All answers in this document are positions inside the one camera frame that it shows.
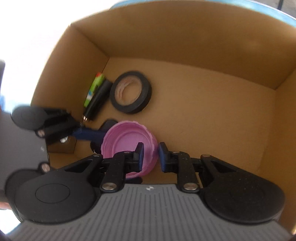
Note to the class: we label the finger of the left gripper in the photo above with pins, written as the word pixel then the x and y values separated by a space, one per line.
pixel 88 134

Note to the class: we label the purple plastic lid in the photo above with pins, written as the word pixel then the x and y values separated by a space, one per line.
pixel 124 136

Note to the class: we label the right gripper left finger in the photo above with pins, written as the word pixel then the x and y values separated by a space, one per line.
pixel 117 167

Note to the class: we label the black cylindrical flashlight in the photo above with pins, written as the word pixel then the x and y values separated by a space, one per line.
pixel 98 100

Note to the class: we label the black electrical tape roll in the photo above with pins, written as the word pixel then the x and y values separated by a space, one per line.
pixel 131 92

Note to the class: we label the person's left hand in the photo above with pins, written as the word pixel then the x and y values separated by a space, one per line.
pixel 5 206

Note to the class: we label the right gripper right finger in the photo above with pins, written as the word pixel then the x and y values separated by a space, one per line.
pixel 181 164

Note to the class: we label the open brown cardboard box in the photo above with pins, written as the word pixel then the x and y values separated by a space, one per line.
pixel 222 76

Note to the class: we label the green lip balm tube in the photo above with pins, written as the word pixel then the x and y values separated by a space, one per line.
pixel 97 82

